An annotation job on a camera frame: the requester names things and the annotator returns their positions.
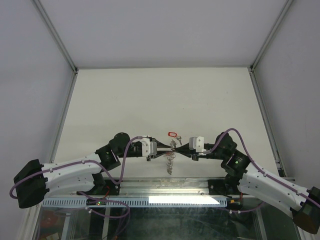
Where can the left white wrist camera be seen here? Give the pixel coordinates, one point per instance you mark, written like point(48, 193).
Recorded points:
point(149, 146)

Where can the left aluminium frame post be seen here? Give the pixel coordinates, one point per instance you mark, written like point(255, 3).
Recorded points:
point(54, 33)

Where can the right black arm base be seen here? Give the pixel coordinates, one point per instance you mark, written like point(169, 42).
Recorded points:
point(224, 187)

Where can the aluminium frame post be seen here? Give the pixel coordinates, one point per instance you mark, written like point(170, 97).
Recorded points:
point(272, 33)
point(54, 33)

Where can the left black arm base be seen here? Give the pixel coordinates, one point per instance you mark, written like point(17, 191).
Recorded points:
point(104, 187)

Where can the aluminium mounting rail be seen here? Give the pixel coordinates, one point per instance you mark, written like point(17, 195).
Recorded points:
point(130, 188)

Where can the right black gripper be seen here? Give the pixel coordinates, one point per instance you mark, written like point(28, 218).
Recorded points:
point(187, 153)

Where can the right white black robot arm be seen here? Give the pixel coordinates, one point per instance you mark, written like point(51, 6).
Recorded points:
point(300, 203)

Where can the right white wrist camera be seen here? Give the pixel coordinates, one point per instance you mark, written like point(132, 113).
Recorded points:
point(196, 143)

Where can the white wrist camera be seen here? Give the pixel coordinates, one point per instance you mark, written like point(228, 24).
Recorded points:
point(149, 146)
point(196, 143)

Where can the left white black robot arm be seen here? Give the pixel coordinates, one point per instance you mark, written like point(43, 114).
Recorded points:
point(37, 181)

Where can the silver key red tag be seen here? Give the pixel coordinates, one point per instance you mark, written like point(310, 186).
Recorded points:
point(176, 136)

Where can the white slotted cable duct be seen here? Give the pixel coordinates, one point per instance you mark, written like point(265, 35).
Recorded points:
point(136, 202)

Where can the right aluminium frame post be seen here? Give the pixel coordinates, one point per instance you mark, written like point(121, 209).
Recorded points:
point(272, 33)

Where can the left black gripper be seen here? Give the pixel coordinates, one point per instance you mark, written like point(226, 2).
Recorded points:
point(159, 145)

